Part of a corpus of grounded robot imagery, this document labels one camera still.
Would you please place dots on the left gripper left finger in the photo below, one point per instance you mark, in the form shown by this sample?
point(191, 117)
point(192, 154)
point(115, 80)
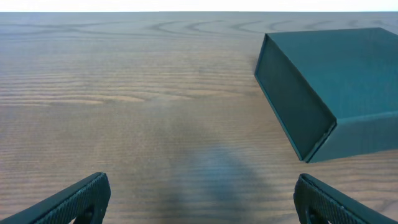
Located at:
point(83, 202)

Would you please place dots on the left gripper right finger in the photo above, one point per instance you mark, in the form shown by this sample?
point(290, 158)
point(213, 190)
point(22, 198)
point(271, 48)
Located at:
point(318, 203)

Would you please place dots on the dark green gift box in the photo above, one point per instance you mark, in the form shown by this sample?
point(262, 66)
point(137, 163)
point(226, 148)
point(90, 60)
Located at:
point(334, 92)

